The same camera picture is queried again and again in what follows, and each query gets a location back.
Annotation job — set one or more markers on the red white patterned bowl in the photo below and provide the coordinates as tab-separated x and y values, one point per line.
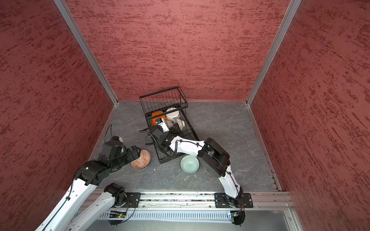
180	123

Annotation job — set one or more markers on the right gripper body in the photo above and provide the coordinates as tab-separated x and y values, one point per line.
173	130

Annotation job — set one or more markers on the left controller board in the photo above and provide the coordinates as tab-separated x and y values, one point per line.
116	217

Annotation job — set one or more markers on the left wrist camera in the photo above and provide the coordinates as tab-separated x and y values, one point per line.
114	144

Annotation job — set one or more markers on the controller board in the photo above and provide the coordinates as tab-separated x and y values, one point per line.
116	217
237	218

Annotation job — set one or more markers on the right controller board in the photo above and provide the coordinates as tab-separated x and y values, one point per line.
237	218

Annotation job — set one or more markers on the green white patterned bowl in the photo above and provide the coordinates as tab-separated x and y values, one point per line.
168	123

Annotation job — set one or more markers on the orange patterned bowl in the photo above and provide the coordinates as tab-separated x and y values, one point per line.
143	161

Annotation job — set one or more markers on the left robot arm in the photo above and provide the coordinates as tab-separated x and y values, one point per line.
85	181

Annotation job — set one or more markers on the pale green glazed bowl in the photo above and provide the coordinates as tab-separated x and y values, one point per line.
189	164

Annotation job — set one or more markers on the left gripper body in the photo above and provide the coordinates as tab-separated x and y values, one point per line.
125	158

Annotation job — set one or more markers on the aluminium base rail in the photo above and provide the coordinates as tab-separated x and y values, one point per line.
199	206

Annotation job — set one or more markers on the black wire dish rack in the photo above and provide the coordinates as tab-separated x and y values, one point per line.
188	142

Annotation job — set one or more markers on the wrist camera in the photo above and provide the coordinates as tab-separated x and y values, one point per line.
164	126
114	144

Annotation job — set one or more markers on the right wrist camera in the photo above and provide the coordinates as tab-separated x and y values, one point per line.
164	126

